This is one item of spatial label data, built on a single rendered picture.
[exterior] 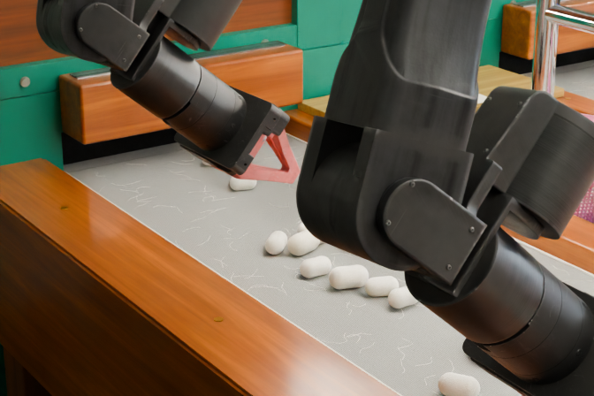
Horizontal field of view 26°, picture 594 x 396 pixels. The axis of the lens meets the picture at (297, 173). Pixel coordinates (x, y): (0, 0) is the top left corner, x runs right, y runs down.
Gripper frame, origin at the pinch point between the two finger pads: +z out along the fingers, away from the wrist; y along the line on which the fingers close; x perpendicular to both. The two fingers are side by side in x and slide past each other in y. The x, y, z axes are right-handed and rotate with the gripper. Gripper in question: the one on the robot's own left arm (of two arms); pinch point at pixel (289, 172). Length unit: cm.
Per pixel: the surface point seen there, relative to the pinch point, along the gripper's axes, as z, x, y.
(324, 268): 10.5, 5.2, 0.9
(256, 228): 12.0, 5.0, 15.2
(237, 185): 14.3, 1.7, 25.4
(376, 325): 9.6, 7.5, -9.9
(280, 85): 19.6, -12.2, 36.3
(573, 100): 53, -33, 25
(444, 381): 6.2, 8.6, -23.1
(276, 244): 9.3, 5.6, 7.7
